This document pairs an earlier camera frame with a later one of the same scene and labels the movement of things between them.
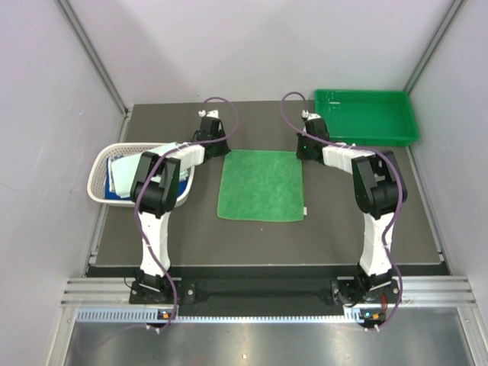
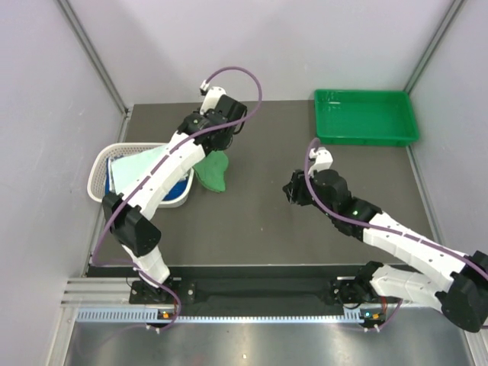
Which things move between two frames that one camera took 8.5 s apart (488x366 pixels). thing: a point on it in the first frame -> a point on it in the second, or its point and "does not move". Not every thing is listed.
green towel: (261, 185) -> (210, 171)
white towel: (123, 171) does not move
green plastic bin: (368, 117) does not move
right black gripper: (300, 155) -> (296, 188)
